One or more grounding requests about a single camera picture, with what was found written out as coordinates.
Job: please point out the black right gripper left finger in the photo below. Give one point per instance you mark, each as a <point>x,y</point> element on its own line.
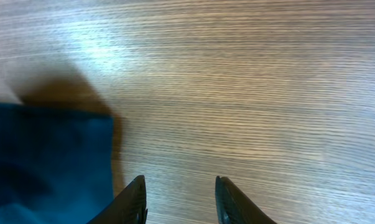
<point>128,207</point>

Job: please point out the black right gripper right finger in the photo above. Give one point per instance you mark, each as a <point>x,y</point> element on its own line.
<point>235,207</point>

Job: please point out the blue t-shirt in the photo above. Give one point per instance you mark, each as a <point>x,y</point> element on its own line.
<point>55,165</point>

